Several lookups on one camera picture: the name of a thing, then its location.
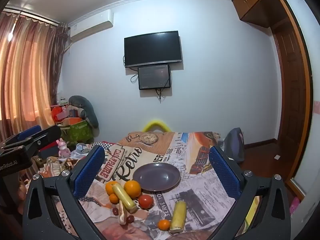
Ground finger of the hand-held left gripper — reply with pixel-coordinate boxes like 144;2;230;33
24;125;62;157
5;124;42;144

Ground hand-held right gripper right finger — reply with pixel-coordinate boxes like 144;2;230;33
207;145;292;240

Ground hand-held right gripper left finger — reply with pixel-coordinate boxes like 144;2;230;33
22;145;118;240

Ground medium orange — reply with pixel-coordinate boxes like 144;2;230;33
105;181;119;195

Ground yellow-green banana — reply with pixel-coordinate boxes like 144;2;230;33
112;183;138;213

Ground large orange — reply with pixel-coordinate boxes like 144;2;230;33
124;180;142;199

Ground peeled tangerine piece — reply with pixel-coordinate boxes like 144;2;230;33
118;200;128;225

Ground green banana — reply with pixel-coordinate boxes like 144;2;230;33
169;201;187;233

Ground red tomato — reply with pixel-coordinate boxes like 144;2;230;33
138;194;154;209

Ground purple plate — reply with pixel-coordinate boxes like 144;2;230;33
132;162;181;193

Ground pink bunny toy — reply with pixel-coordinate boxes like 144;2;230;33
57;139;70;158

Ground red gift bag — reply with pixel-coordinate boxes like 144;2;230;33
51;105;68;123

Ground light blue cloth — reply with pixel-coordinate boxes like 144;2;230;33
75;142;93;155

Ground orange cardboard box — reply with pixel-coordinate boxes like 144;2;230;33
62;117;83;125

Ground grey backpack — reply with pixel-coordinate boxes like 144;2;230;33
222;128;245;164

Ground green storage box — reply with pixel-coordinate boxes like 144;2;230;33
60;120;94;143

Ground black white checkered cloth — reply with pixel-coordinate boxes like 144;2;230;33
95;141;118;150

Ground grey plush toy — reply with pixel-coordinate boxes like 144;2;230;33
68;95;99;129

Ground orange brown curtain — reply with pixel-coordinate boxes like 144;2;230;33
0;11;69;143

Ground printed tablecloth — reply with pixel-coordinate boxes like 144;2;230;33
32;131;253;240

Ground yellow chair back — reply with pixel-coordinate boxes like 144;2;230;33
142;120;171;132

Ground pink bag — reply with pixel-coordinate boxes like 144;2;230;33
290;196;300;217

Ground brown wooden door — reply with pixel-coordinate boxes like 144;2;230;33
270;0;314;180

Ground small black monitor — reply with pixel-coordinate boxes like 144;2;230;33
138;64;171;90

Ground white air conditioner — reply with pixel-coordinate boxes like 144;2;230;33
69;9;114;44

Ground wooden overhead cabinet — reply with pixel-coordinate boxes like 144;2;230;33
231;0;290;28

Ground black hanging cable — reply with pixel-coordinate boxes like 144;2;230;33
155;87;167;103

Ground black looped cable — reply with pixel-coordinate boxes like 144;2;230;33
122;55;139;83

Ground black wall television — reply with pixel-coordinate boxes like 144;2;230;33
124;31;182;68

